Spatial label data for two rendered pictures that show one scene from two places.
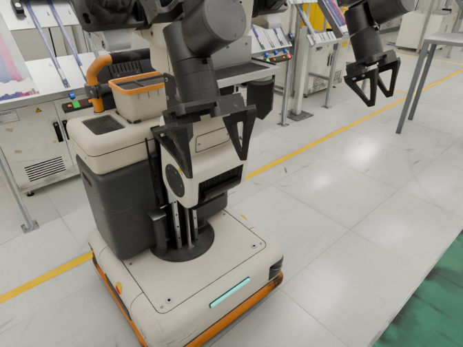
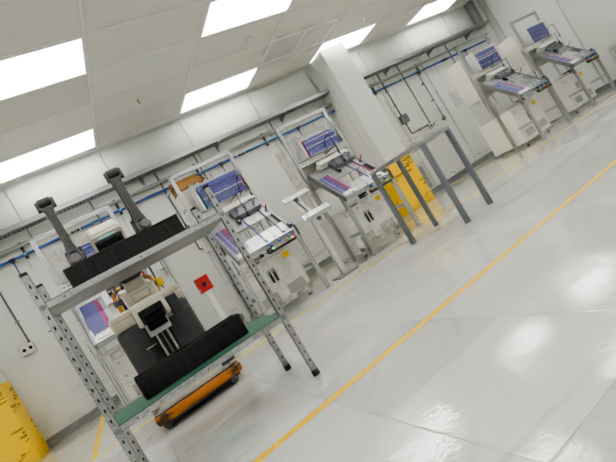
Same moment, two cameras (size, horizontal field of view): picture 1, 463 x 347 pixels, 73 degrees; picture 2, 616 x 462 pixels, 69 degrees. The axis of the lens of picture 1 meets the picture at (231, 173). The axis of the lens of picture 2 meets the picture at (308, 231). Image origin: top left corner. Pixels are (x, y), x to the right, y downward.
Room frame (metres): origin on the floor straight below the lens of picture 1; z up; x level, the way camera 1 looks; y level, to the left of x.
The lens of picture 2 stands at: (-1.78, -1.86, 0.66)
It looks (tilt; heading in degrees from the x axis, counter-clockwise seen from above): 0 degrees down; 15
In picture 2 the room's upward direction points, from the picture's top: 31 degrees counter-clockwise
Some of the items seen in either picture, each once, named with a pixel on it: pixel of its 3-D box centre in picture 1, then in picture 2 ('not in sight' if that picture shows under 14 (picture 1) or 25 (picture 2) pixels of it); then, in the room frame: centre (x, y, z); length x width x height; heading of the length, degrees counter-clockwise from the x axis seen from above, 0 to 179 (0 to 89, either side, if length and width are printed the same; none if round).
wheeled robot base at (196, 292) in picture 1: (184, 256); (189, 379); (0.99, 0.21, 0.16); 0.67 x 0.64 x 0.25; 40
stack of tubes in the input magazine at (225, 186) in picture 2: not in sight; (221, 189); (2.96, 0.06, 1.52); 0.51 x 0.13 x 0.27; 131
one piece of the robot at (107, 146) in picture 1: (162, 166); (158, 327); (1.06, 0.27, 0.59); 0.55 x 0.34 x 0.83; 130
